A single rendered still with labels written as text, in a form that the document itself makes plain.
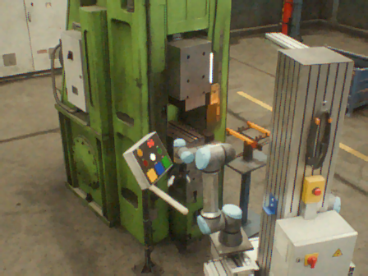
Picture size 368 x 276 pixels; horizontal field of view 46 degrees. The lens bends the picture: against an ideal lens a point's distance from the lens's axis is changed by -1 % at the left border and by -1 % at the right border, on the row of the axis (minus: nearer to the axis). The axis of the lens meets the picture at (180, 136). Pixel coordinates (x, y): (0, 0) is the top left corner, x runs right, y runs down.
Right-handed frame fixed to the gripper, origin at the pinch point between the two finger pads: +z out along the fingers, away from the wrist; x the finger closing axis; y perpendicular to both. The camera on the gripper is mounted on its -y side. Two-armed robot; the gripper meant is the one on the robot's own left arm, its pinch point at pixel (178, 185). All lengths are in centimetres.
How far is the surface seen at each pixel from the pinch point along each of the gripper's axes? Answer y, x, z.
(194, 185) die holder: -44, 24, 32
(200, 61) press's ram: -54, 31, -70
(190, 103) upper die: -50, 22, -39
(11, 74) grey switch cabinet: -543, -169, 81
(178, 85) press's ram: -48, 12, -55
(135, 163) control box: -5.0, -28.1, -18.1
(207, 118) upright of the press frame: -76, 44, -12
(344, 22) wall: -730, 623, 68
